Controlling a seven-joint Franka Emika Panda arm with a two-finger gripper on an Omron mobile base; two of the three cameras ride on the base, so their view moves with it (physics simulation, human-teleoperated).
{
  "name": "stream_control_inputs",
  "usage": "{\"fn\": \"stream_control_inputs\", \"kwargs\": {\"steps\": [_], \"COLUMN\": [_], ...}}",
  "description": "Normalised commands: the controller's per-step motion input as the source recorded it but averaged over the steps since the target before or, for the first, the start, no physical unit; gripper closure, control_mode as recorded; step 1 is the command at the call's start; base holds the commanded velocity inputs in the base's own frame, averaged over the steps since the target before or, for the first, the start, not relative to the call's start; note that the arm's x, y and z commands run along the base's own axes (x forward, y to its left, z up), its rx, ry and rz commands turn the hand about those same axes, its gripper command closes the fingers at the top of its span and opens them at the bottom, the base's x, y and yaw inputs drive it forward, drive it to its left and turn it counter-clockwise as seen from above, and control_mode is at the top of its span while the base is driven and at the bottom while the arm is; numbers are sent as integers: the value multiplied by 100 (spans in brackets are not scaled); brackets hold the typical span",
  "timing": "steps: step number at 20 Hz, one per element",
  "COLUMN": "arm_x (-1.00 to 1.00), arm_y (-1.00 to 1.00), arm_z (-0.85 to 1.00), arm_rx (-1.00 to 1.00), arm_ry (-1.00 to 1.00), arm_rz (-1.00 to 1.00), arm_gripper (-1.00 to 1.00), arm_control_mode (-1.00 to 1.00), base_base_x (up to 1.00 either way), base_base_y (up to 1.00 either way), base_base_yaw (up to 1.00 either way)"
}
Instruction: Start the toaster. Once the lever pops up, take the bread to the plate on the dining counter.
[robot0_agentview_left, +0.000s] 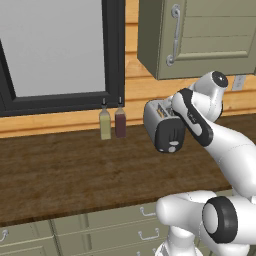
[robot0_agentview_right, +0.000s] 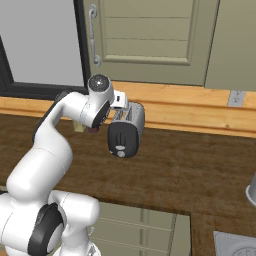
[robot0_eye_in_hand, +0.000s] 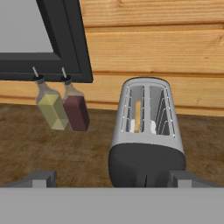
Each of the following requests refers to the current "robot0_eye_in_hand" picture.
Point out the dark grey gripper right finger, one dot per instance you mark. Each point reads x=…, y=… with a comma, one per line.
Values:
x=182, y=178

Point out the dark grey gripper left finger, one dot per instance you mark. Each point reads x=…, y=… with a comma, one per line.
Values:
x=43, y=178

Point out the silver and black toaster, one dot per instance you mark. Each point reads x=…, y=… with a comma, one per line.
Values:
x=147, y=137

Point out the slice of bread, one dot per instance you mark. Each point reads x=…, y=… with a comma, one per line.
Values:
x=137, y=116

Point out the yellow oil bottle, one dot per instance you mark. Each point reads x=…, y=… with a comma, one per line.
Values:
x=52, y=109

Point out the dark red vinegar bottle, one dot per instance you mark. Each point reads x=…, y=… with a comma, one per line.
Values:
x=75, y=109

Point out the black framed window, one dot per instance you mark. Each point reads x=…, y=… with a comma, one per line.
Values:
x=70, y=43

